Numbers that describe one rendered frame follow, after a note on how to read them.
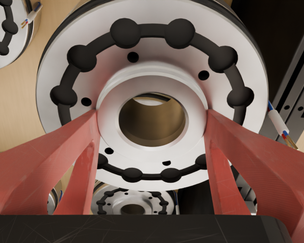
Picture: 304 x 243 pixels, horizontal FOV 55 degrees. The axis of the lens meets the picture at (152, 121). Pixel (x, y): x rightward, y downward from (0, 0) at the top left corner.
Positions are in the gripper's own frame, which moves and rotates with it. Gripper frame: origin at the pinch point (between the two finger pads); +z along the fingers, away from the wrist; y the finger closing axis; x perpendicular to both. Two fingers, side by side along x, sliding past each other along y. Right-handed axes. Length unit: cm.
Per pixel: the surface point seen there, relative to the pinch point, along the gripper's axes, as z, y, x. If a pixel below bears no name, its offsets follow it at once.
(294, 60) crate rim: 5.0, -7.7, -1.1
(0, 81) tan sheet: 14.7, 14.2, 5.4
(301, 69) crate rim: 5.0, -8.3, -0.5
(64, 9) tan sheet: 14.6, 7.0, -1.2
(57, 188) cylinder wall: 13.9, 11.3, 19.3
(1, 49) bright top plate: 11.7, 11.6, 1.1
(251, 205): 5.2, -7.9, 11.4
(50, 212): 12.5, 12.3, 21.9
